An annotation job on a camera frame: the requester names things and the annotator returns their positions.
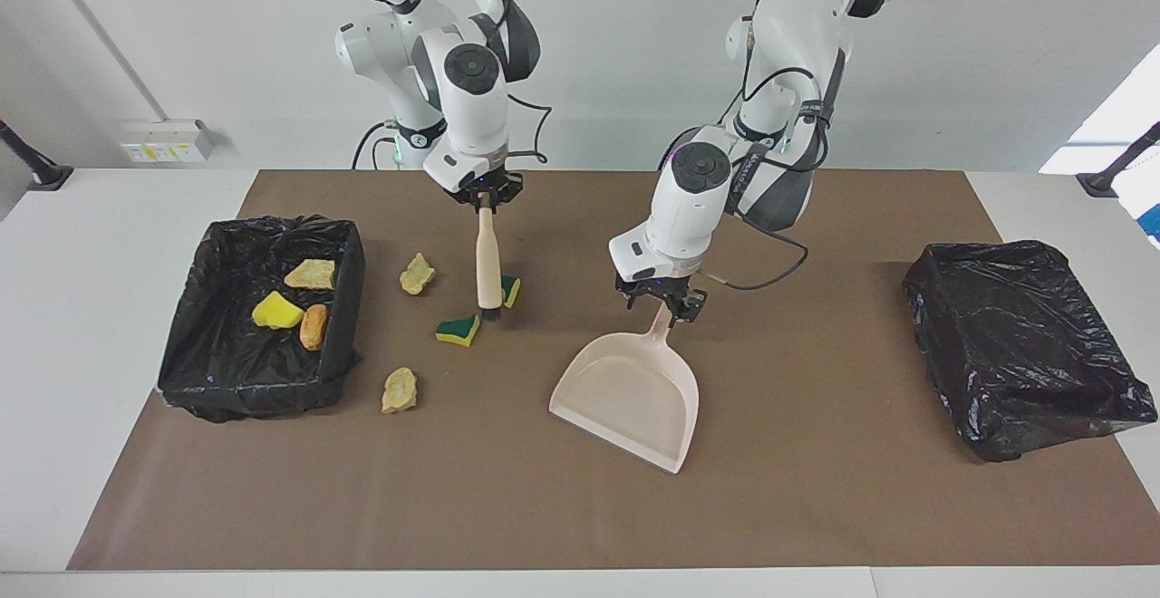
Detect white wall power socket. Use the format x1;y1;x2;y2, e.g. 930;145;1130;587
120;119;215;165

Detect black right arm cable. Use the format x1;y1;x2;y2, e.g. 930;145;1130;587
313;0;556;166

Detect beige foam chunk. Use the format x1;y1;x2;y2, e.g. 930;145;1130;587
381;367;420;416
283;257;337;292
400;252;437;296

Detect white panel blue edge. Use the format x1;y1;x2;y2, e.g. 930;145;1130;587
1112;159;1160;251

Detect white wall cable conduit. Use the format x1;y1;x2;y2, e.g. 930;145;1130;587
34;0;171;124

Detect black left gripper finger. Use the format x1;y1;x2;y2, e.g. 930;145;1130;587
615;272;660;311
665;279;709;323

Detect brown oval cork sponge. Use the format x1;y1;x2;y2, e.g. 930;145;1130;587
299;303;330;352

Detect black right base cable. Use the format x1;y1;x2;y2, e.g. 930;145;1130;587
351;121;401;171

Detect brown paper table mat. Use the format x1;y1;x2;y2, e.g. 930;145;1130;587
68;169;1160;572

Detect beige plastic dustpan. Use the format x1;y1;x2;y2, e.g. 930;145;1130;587
548;304;701;476

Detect black bag lined bin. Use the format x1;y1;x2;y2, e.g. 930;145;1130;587
157;214;366;424
902;239;1159;464

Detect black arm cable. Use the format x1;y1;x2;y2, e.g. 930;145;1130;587
701;62;810;294
313;0;556;166

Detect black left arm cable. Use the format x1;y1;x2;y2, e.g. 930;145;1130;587
701;62;810;294

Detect black stand pole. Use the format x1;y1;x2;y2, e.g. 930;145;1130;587
0;119;74;192
1076;121;1160;199

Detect beige hand brush black bristles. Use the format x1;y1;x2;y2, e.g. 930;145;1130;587
474;203;506;312

